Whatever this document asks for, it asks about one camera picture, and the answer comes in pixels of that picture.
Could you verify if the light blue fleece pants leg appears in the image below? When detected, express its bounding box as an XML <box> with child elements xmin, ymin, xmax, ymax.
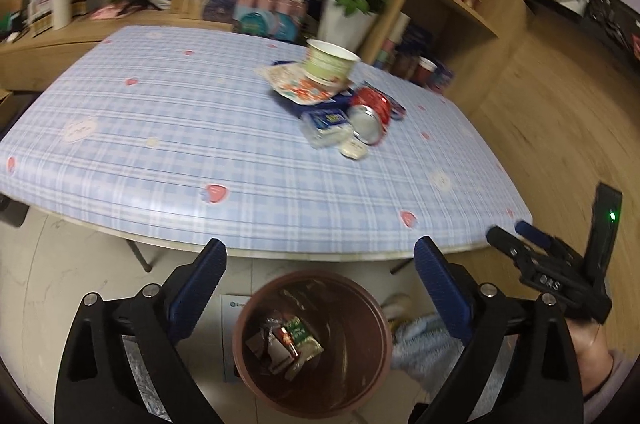
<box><xmin>390</xmin><ymin>313</ymin><xmax>466</xmax><ymax>377</ymax></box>

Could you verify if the stack of pastel cups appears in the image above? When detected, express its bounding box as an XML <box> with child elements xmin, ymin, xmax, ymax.
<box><xmin>375</xmin><ymin>12</ymin><xmax>412</xmax><ymax>70</ymax></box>

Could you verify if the small blue pink box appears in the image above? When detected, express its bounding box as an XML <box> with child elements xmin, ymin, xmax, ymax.
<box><xmin>432</xmin><ymin>64</ymin><xmax>456</xmax><ymax>95</ymax></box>

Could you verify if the brown plastic bin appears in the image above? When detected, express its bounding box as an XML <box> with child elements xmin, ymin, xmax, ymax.
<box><xmin>231</xmin><ymin>269</ymin><xmax>393</xmax><ymax>417</ymax></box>

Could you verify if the white square pot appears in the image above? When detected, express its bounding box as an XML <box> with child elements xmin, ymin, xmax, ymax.
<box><xmin>552</xmin><ymin>0</ymin><xmax>591</xmax><ymax>16</ymax></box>

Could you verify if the row of small brown bottles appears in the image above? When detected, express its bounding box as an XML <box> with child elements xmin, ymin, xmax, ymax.
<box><xmin>20</xmin><ymin>0</ymin><xmax>92</xmax><ymax>36</ymax></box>

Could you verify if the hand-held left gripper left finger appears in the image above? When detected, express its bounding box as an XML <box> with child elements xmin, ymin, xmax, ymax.
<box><xmin>54</xmin><ymin>238</ymin><xmax>228</xmax><ymax>424</ymax></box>

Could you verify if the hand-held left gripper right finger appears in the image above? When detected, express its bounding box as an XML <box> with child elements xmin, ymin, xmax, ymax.
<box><xmin>407</xmin><ymin>235</ymin><xmax>586</xmax><ymax>424</ymax></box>

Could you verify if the white flower pot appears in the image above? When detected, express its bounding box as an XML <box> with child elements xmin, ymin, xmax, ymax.
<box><xmin>317</xmin><ymin>0</ymin><xmax>378</xmax><ymax>50</ymax></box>

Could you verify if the dark blue illustrated box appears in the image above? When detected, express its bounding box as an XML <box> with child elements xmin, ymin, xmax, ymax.
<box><xmin>405</xmin><ymin>24</ymin><xmax>434</xmax><ymax>60</ymax></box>

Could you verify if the white ribbed vase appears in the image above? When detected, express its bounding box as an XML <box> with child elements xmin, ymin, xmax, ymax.
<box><xmin>51</xmin><ymin>0</ymin><xmax>73</xmax><ymax>30</ymax></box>

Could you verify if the wooden sideboard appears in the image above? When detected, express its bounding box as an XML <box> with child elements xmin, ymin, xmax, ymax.
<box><xmin>0</xmin><ymin>7</ymin><xmax>236</xmax><ymax>92</ymax></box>

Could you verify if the white wrapper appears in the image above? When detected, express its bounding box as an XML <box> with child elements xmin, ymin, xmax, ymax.
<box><xmin>339</xmin><ymin>138</ymin><xmax>370</xmax><ymax>161</ymax></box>

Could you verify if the green packet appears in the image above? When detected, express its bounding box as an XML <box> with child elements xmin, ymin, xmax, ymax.
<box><xmin>285</xmin><ymin>317</ymin><xmax>323</xmax><ymax>355</ymax></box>

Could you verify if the brown glass tumbler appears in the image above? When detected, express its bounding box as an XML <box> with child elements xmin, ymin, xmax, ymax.
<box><xmin>392</xmin><ymin>52</ymin><xmax>416</xmax><ymax>78</ymax></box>

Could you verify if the pink cloth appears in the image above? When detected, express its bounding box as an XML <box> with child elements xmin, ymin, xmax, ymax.
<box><xmin>90</xmin><ymin>4</ymin><xmax>126</xmax><ymax>21</ymax></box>

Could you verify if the floral snack packet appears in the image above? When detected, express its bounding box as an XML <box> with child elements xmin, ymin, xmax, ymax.
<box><xmin>257</xmin><ymin>62</ymin><xmax>358</xmax><ymax>106</ymax></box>

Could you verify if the red paper cup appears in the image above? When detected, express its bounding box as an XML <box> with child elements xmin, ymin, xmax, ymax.
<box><xmin>415</xmin><ymin>57</ymin><xmax>438</xmax><ymax>88</ymax></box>

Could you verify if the white green paper cup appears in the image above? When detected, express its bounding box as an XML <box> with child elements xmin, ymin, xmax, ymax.
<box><xmin>304</xmin><ymin>38</ymin><xmax>362</xmax><ymax>86</ymax></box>

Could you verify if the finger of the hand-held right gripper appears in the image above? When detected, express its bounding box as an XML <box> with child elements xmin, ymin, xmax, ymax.
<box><xmin>515</xmin><ymin>220</ymin><xmax>583</xmax><ymax>262</ymax></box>
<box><xmin>486</xmin><ymin>225</ymin><xmax>538</xmax><ymax>275</ymax></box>

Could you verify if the crushed red drink can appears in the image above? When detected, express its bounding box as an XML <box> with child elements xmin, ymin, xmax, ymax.
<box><xmin>347</xmin><ymin>85</ymin><xmax>396</xmax><ymax>146</ymax></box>

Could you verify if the blue checked tablecloth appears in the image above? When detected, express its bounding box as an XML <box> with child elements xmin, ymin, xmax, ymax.
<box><xmin>0</xmin><ymin>24</ymin><xmax>533</xmax><ymax>261</ymax></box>

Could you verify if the black counter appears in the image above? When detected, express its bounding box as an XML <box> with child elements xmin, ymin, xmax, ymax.
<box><xmin>530</xmin><ymin>0</ymin><xmax>640</xmax><ymax>61</ymax></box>

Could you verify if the cream slipper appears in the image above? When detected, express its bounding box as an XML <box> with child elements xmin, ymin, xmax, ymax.
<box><xmin>380</xmin><ymin>293</ymin><xmax>413</xmax><ymax>320</ymax></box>

